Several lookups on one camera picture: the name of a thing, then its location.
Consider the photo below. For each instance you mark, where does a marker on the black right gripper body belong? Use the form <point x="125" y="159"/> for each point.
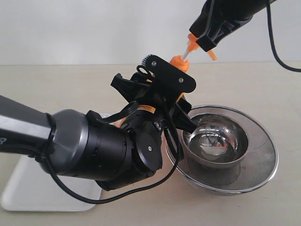
<point x="231" y="10"/>

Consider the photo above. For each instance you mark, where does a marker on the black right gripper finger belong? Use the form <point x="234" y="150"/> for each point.
<point x="218" y="29"/>
<point x="201" y="25"/>

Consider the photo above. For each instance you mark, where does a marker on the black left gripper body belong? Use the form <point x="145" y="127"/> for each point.
<point x="152" y="107"/>

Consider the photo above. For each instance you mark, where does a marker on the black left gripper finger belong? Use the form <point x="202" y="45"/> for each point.
<point x="182" y="120"/>
<point x="129" y="89"/>

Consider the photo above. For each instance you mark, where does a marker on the orange pump soap bottle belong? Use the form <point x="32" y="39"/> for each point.
<point x="185" y="56"/>

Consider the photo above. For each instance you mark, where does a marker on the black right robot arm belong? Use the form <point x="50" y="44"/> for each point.
<point x="220" y="18"/>

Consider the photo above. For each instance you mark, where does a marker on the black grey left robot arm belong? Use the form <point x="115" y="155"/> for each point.
<point x="115" y="151"/>

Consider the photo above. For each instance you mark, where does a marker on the small stainless steel bowl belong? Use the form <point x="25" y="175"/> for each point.
<point x="218" y="142"/>

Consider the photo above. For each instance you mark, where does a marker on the steel mesh strainer basin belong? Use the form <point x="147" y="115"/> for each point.
<point x="255" y="170"/>

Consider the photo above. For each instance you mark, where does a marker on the white rectangular plastic tray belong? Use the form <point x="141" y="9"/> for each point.
<point x="30" y="188"/>

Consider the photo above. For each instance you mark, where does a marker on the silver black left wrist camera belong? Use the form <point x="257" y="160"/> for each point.
<point x="170" y="77"/>

